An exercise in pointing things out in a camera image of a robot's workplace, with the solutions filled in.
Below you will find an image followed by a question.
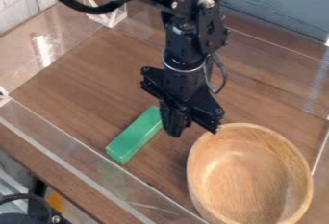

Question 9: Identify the black device lower left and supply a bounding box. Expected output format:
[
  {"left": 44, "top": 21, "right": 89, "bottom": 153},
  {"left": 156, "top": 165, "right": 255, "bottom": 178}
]
[{"left": 0, "top": 210, "right": 73, "bottom": 224}]

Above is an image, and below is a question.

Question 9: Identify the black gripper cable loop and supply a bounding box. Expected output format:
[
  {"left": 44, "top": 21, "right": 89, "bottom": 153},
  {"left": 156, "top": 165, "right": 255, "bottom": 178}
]
[{"left": 201, "top": 53, "right": 228, "bottom": 95}]

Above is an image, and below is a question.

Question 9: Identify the brown wooden bowl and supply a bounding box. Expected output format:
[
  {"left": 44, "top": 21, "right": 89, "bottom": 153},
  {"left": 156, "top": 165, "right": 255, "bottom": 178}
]
[{"left": 185, "top": 123, "right": 312, "bottom": 224}]

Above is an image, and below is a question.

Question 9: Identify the clear acrylic enclosure wall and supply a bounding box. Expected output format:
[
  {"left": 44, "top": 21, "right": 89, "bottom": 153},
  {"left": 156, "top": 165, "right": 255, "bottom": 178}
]
[{"left": 0, "top": 0, "right": 329, "bottom": 224}]

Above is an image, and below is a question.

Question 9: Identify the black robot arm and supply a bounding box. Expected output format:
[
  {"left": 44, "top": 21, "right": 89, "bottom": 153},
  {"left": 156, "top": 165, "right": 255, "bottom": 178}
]
[{"left": 57, "top": 0, "right": 228, "bottom": 137}]

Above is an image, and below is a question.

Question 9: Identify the green rectangular block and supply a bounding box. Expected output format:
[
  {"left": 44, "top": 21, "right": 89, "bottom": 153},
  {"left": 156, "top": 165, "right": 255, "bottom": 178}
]
[{"left": 105, "top": 106, "right": 161, "bottom": 164}]

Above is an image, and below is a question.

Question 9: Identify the black cable lower left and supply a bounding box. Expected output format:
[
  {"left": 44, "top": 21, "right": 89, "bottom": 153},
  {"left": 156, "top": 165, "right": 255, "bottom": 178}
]
[{"left": 0, "top": 192, "right": 52, "bottom": 224}]

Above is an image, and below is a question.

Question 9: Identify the clear acrylic corner bracket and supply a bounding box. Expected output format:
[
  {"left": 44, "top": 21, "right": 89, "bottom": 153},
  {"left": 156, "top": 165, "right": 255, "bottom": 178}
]
[{"left": 81, "top": 0, "right": 126, "bottom": 28}]

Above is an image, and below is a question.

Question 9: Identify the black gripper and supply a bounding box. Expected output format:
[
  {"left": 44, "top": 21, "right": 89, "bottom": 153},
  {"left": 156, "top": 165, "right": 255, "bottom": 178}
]
[{"left": 140, "top": 66, "right": 224, "bottom": 137}]

